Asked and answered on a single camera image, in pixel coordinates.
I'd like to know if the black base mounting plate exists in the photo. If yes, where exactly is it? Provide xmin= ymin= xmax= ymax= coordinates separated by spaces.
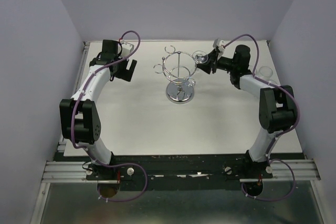
xmin=86 ymin=153 xmax=272 ymax=191

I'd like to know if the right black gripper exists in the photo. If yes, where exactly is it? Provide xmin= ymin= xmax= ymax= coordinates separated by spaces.
xmin=195 ymin=49 xmax=237 ymax=75

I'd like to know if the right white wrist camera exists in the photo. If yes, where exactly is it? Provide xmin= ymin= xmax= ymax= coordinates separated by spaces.
xmin=213 ymin=38 xmax=225 ymax=51

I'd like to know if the purple cable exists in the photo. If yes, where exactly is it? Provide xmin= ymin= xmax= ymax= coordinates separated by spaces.
xmin=70 ymin=30 xmax=150 ymax=204
xmin=222 ymin=34 xmax=301 ymax=201

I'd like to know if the aluminium rail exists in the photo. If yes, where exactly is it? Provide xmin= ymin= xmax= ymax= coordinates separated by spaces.
xmin=234 ymin=159 xmax=321 ymax=183

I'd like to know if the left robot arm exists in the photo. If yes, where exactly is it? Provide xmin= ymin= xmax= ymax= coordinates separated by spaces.
xmin=59 ymin=39 xmax=137 ymax=179

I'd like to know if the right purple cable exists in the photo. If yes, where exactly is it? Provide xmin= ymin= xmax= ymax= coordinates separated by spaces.
xmin=222 ymin=34 xmax=301 ymax=201

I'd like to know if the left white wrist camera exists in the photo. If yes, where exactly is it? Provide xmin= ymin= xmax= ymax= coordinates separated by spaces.
xmin=121 ymin=42 xmax=134 ymax=58

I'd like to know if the chrome wine glass rack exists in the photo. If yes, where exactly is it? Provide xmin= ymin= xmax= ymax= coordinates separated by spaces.
xmin=153 ymin=45 xmax=196 ymax=104

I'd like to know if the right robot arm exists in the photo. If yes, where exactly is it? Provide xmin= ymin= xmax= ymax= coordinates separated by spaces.
xmin=194 ymin=45 xmax=298 ymax=178

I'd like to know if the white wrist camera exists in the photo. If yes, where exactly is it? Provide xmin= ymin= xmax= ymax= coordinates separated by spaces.
xmin=213 ymin=38 xmax=225 ymax=51
xmin=121 ymin=42 xmax=134 ymax=58

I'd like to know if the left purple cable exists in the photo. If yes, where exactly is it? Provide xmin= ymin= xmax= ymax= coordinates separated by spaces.
xmin=70 ymin=30 xmax=150 ymax=204

